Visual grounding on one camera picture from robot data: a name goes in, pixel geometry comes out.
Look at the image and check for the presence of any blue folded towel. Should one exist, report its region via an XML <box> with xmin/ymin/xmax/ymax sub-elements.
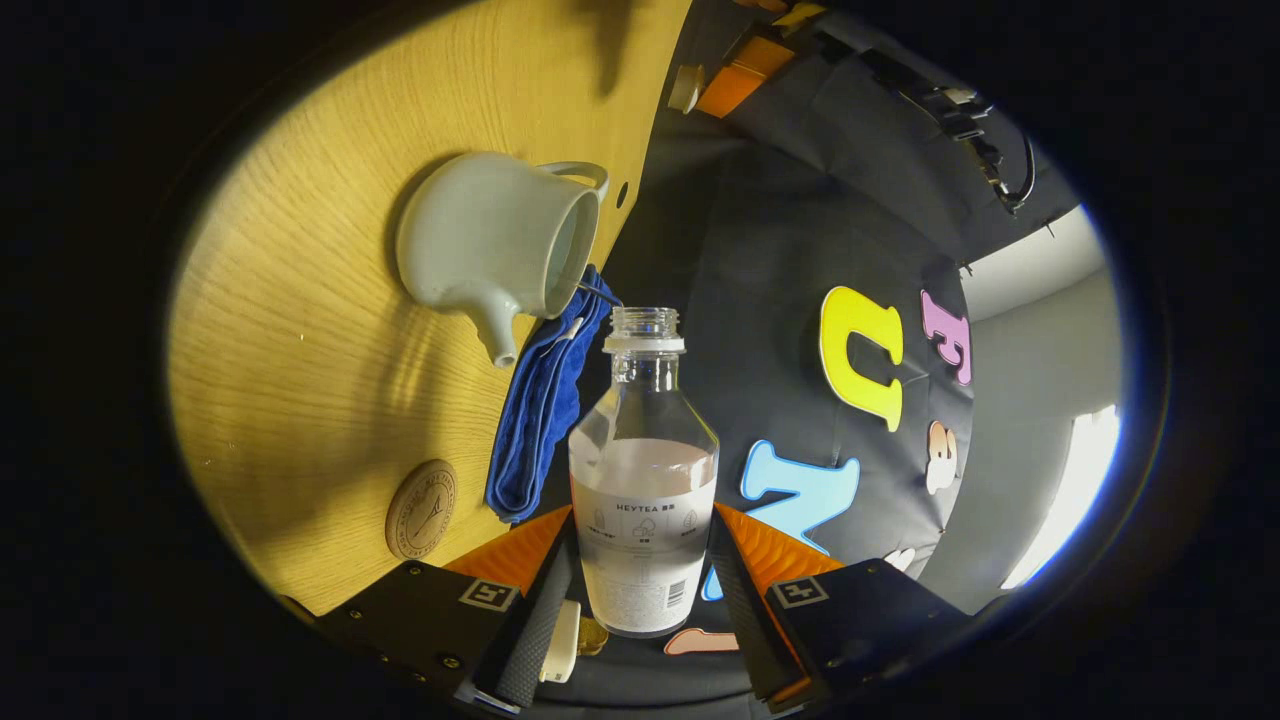
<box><xmin>485</xmin><ymin>265</ymin><xmax>623</xmax><ymax>524</ymax></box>

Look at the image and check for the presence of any black backdrop cloth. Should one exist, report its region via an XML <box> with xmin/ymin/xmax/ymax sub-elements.
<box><xmin>530</xmin><ymin>0</ymin><xmax>1086</xmax><ymax>706</ymax></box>

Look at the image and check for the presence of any clear plastic water bottle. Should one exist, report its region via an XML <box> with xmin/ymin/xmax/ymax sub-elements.
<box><xmin>568</xmin><ymin>306</ymin><xmax>721</xmax><ymax>639</ymax></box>

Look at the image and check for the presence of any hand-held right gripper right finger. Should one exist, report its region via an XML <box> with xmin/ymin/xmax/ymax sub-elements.
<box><xmin>705</xmin><ymin>503</ymin><xmax>976</xmax><ymax>713</ymax></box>

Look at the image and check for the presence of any round brown coaster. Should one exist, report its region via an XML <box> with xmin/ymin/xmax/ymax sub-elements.
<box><xmin>385</xmin><ymin>459</ymin><xmax>459</xmax><ymax>560</ymax></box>

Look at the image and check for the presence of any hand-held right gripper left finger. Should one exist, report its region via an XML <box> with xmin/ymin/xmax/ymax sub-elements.
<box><xmin>290</xmin><ymin>505</ymin><xmax>576</xmax><ymax>713</ymax></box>

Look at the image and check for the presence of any white toaster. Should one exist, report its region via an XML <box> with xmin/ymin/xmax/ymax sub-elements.
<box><xmin>540</xmin><ymin>600</ymin><xmax>582</xmax><ymax>684</ymax></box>

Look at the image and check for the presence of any white ceramic teacup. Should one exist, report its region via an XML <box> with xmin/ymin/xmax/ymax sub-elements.
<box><xmin>396</xmin><ymin>152</ymin><xmax>611</xmax><ymax>369</ymax></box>

